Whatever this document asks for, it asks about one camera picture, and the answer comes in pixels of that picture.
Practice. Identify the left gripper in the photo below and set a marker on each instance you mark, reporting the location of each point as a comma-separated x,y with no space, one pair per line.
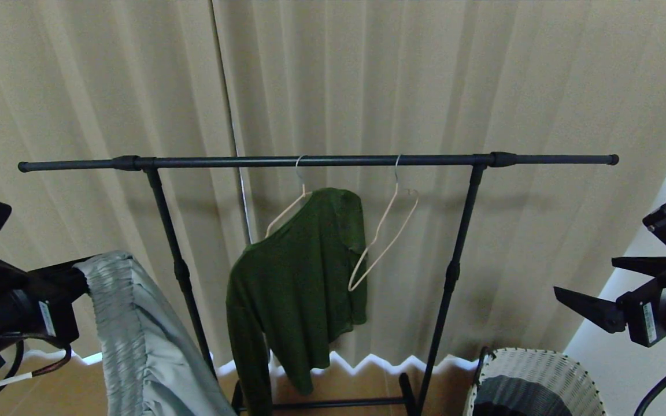
15,312

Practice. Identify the pale grey garment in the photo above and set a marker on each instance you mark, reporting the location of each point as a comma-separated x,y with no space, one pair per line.
136,335

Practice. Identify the pink clothes hanger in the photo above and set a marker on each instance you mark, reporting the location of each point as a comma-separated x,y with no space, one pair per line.
376,234
287,211

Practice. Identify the green sleeveless shirt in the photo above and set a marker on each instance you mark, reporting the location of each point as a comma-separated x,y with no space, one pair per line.
298,277

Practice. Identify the white laundry basket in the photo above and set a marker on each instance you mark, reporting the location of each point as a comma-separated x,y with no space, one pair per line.
541,364

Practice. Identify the black clothes rack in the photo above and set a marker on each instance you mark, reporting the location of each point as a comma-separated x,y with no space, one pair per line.
194,162

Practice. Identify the beige curtain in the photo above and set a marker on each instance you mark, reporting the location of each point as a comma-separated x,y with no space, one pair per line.
483,86

